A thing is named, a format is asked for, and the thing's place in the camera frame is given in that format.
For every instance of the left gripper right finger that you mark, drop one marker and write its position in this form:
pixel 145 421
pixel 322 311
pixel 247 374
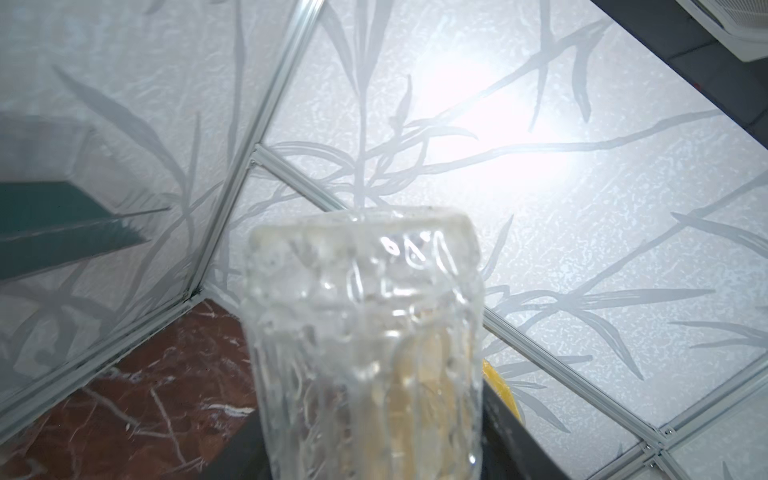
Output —
pixel 508 450

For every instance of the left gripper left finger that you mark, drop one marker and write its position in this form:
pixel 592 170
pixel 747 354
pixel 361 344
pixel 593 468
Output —
pixel 244 457

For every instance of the clear crushed bottle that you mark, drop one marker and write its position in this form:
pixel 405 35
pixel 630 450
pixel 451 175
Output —
pixel 365 336

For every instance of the yellow trash bin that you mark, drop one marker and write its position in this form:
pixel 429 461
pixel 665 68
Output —
pixel 496 382

